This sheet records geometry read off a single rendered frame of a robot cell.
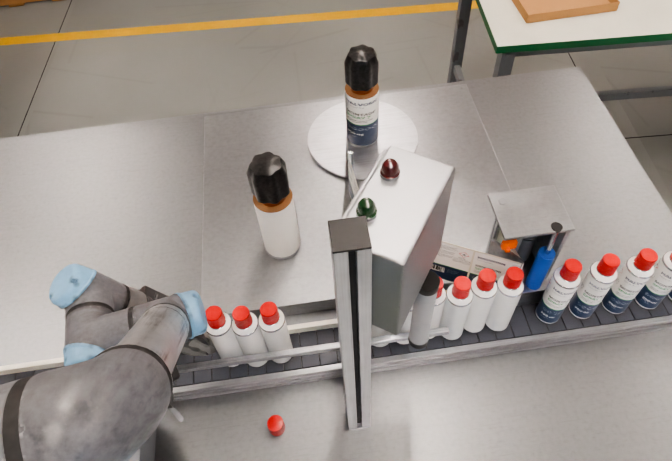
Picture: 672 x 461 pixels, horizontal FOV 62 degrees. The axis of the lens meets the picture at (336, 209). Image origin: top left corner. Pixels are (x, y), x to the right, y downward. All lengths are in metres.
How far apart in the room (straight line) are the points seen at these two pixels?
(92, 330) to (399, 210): 0.52
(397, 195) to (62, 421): 0.43
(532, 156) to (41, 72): 2.89
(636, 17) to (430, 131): 1.01
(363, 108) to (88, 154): 0.85
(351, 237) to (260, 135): 1.04
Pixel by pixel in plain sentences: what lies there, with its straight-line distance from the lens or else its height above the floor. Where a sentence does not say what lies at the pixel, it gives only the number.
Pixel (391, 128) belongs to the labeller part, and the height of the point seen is 0.89.
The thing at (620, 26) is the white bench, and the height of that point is 0.80.
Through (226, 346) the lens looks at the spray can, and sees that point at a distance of 1.17.
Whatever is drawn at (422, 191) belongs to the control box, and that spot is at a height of 1.47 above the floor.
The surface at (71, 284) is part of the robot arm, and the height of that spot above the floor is 1.25.
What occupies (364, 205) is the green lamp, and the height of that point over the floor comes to 1.50.
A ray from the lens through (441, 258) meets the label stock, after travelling 1.22.
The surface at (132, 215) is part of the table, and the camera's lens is 1.62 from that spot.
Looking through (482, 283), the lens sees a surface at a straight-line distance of 1.12.
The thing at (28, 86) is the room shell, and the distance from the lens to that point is 3.70.
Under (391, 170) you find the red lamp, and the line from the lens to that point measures 0.71.
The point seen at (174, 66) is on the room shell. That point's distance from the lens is 3.46.
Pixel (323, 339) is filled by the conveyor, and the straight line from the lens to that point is 1.26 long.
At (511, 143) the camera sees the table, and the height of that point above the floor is 0.83.
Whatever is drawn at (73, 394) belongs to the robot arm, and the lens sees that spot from 0.57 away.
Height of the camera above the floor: 2.02
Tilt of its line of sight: 52 degrees down
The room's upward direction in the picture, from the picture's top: 4 degrees counter-clockwise
